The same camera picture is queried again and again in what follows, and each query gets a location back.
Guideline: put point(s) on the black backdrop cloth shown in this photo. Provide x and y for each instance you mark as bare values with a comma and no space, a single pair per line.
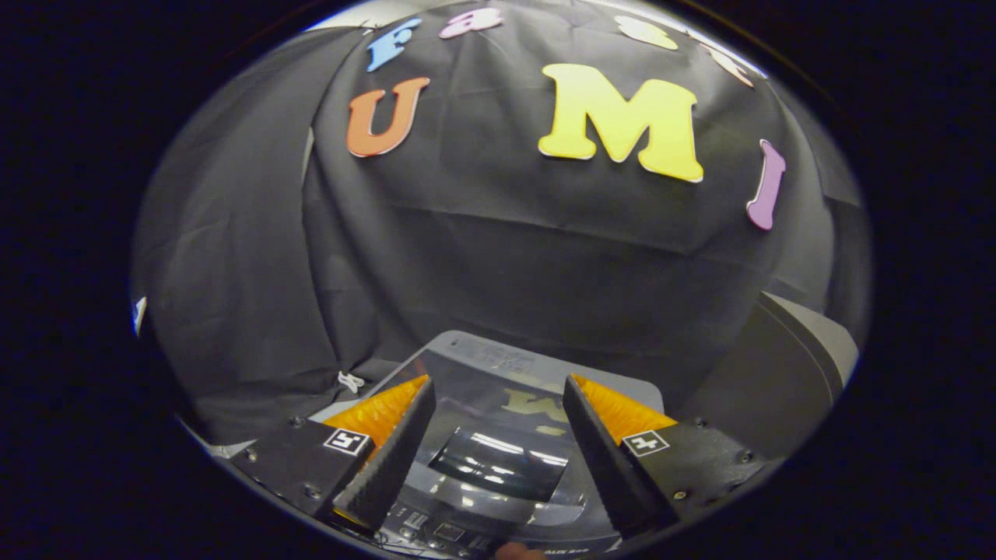
498,249

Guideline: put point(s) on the dark washing machine lid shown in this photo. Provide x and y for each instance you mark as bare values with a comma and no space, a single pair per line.
498,459

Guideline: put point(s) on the beige cabinet with dark top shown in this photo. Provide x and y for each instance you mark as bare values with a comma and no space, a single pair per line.
747,381

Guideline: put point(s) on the grey top-load washing machine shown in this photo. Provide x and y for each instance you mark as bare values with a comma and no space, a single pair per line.
436,535

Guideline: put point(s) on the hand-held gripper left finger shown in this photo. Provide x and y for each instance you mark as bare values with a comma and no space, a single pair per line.
393,463

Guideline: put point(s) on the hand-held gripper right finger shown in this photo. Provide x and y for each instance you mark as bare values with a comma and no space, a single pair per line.
603,459

